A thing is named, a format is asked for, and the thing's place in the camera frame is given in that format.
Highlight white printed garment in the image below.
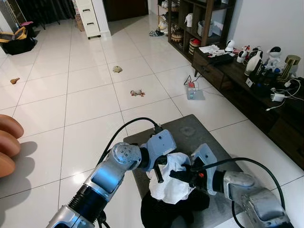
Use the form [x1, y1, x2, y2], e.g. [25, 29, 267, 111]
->
[149, 152, 196, 205]

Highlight person's bare hand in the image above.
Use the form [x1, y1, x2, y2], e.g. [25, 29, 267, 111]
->
[0, 114, 24, 179]

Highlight black garment with blue label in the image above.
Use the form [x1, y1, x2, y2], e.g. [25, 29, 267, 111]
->
[141, 189, 210, 228]

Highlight dark grey ottoman bench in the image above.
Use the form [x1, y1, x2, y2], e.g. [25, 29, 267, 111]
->
[123, 114, 285, 228]

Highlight red white floor toy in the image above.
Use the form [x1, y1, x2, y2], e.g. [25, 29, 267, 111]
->
[130, 88, 146, 97]

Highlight dark wooden low console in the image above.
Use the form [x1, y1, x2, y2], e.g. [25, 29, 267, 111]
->
[191, 47, 304, 167]

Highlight white charger adapter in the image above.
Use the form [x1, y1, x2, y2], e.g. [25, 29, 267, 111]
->
[271, 93, 285, 103]

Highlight red white woven basket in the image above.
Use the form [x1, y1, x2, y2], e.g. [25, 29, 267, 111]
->
[189, 38, 201, 55]

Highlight white paper sheets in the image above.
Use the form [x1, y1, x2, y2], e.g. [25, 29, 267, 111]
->
[199, 44, 224, 54]

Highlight white egg-shaped robot toy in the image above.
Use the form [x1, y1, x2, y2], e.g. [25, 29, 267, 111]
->
[245, 50, 264, 76]

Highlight pair of slippers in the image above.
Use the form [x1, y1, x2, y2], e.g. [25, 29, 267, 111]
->
[148, 29, 165, 38]

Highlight white black-faced robot figure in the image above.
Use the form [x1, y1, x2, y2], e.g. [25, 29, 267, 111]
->
[266, 46, 284, 72]

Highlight gold table lamp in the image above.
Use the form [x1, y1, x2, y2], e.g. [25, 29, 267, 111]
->
[280, 55, 301, 81]

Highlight white drawer cabinet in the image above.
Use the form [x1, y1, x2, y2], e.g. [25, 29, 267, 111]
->
[74, 0, 111, 39]

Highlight dark wooden bookshelf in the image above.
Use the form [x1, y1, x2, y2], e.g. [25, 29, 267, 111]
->
[166, 0, 237, 60]

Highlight black yellow bag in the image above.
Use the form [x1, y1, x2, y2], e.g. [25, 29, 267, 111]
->
[0, 26, 38, 55]

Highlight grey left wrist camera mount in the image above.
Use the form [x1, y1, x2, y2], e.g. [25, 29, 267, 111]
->
[142, 129, 177, 171]

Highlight small white round camera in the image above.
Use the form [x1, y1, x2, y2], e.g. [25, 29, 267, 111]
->
[225, 39, 236, 53]

